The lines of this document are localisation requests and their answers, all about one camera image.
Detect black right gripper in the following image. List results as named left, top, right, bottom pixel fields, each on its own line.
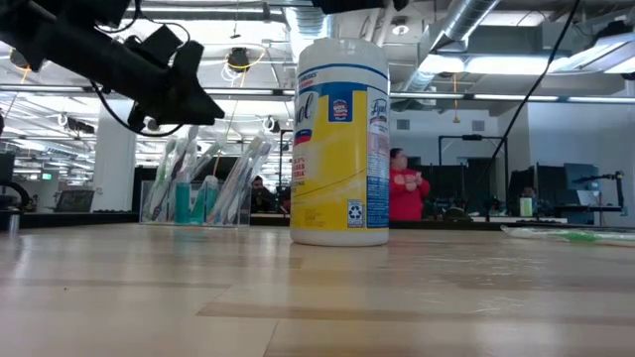
left=311, top=0, right=411, bottom=16

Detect black cabinet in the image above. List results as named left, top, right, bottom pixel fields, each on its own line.
left=131, top=165, right=165, bottom=213

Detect white building column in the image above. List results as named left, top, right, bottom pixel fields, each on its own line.
left=90, top=97, right=139, bottom=213

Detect purple toothbrush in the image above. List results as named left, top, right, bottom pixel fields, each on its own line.
left=150, top=138, right=190, bottom=223

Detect green toothbrush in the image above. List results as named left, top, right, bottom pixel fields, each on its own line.
left=499, top=224, right=635, bottom=248
left=145, top=137, right=179, bottom=223

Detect long black hanging cable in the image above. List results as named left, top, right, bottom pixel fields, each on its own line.
left=462, top=0, right=582, bottom=207

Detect black computer monitor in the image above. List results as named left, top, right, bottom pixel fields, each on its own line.
left=189, top=156, right=250, bottom=184

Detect person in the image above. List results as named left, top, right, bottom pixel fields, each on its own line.
left=388, top=147, right=433, bottom=223
left=249, top=175, right=277, bottom=215
left=519, top=185, right=547, bottom=218

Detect grey computer monitor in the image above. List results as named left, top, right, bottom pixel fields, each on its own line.
left=562, top=162, right=601, bottom=193

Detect black looped camera cable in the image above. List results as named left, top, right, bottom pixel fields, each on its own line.
left=90, top=81, right=186, bottom=139

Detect wooden top desk grey legs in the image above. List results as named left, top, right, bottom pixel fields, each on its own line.
left=475, top=214, right=570, bottom=225

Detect dark laptop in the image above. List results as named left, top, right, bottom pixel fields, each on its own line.
left=53, top=187, right=96, bottom=214

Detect blue toothbrush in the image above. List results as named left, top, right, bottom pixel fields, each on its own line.
left=213, top=137, right=270, bottom=226

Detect black ceiling device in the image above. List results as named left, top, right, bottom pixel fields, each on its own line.
left=225, top=46, right=252, bottom=70

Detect silver ventilation duct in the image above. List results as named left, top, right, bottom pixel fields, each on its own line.
left=402, top=0, right=502, bottom=94

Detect clear acrylic organizer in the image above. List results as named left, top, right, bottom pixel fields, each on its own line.
left=139, top=178, right=253, bottom=229

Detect black metal frame stand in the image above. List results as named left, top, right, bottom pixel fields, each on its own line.
left=438, top=133, right=511, bottom=199

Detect yellow Lysol wipes canister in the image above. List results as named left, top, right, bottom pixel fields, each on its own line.
left=289, top=37, right=392, bottom=248

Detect orange hanging cord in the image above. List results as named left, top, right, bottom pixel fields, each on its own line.
left=449, top=71, right=461, bottom=125

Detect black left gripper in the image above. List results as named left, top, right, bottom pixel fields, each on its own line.
left=121, top=23, right=226, bottom=133

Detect teal mouthwash bottle white cap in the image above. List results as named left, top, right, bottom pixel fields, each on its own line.
left=190, top=175, right=220, bottom=226

